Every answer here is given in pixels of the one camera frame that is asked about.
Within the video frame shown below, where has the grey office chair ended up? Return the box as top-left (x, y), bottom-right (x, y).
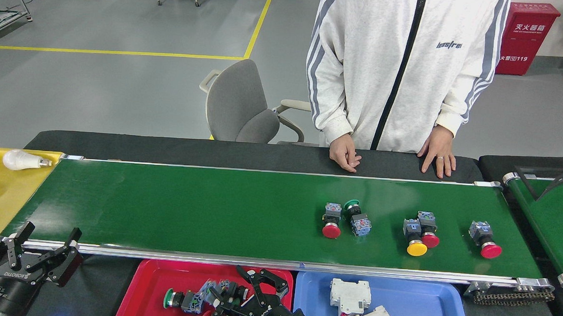
top-left (197, 57), bottom-right (322, 147)

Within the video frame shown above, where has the person's left hand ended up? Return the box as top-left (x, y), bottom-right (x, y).
top-left (416, 125), bottom-right (458, 179)

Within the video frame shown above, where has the person's right hand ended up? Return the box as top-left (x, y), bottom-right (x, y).
top-left (328, 133), bottom-right (363, 174)

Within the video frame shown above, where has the blue plastic tray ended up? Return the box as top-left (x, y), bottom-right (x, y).
top-left (293, 271), bottom-right (473, 316)

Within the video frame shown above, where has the conveyor drive chain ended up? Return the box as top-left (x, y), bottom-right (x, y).
top-left (472, 288), bottom-right (555, 308)

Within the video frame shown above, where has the person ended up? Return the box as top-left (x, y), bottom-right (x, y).
top-left (302, 0), bottom-right (511, 157)

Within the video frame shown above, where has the short green conveyor belt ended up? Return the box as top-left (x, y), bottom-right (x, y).
top-left (498, 171), bottom-right (563, 288)

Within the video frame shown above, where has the red fire extinguisher box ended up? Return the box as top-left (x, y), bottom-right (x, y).
top-left (495, 1), bottom-right (562, 78)

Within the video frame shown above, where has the red plastic tray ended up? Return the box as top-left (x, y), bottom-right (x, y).
top-left (114, 258), bottom-right (295, 316)

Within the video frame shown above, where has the red push button switch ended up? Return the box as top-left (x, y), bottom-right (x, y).
top-left (321, 202), bottom-right (343, 240)
top-left (467, 220), bottom-right (504, 260)
top-left (416, 211), bottom-right (441, 249)

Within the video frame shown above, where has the yellow plastic tray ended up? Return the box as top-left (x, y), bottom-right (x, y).
top-left (0, 148), bottom-right (65, 259)

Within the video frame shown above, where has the black guide bar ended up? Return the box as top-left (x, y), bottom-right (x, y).
top-left (513, 172), bottom-right (544, 202)

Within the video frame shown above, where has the long green conveyor belt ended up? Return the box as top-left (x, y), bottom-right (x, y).
top-left (0, 150), bottom-right (561, 296)

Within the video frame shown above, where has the white light bulb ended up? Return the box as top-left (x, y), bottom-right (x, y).
top-left (2, 149), bottom-right (53, 173)

